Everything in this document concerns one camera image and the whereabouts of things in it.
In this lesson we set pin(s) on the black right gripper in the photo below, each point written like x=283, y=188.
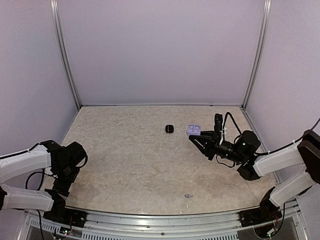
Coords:
x=211, y=142

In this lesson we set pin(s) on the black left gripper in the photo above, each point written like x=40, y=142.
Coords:
x=63, y=188

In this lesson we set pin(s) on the purple charging case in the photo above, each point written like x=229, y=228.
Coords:
x=193, y=130

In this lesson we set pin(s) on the black charging case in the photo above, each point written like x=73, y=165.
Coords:
x=169, y=128

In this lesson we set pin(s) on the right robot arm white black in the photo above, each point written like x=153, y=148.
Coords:
x=252, y=165

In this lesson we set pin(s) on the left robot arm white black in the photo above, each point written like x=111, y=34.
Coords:
x=63, y=163

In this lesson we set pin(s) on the purple earbud near front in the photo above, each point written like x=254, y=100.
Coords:
x=187, y=195

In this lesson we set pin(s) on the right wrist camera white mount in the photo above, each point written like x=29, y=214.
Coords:
x=219, y=128

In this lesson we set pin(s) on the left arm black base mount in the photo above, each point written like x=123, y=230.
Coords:
x=59, y=213

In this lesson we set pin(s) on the aluminium front rail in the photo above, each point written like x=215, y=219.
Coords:
x=100, y=225

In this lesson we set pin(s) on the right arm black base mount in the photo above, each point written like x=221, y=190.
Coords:
x=265, y=212

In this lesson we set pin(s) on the right aluminium corner post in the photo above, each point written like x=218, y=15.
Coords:
x=267, y=4

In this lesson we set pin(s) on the aluminium corner post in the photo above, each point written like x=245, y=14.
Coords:
x=54, y=5
x=267, y=4

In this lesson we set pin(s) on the left aluminium corner post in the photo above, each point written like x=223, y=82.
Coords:
x=54, y=5

